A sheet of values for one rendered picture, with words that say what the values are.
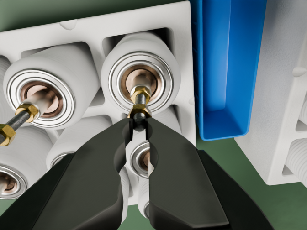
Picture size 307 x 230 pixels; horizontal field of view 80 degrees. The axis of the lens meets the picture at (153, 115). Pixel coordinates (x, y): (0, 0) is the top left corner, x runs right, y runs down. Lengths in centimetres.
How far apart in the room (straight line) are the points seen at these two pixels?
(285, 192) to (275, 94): 57
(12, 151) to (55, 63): 17
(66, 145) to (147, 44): 18
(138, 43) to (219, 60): 32
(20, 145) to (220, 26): 45
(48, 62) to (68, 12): 26
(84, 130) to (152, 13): 19
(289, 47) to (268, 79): 7
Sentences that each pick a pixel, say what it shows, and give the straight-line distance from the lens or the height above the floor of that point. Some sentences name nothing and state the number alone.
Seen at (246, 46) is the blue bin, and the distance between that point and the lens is 43.
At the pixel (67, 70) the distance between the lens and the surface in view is 24.
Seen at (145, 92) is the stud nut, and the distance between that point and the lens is 18.
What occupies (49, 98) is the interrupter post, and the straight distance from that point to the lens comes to 24.
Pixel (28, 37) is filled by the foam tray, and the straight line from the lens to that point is 32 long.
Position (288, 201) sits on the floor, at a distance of 98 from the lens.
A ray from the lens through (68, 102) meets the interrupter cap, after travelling 24.
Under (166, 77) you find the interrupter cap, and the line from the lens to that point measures 21.
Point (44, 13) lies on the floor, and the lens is 50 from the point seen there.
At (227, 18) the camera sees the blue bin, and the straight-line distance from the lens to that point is 49.
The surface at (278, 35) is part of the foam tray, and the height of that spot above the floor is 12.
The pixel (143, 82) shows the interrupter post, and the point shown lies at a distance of 19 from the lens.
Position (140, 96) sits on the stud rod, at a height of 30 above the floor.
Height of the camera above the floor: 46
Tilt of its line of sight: 61 degrees down
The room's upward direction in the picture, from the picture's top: 175 degrees clockwise
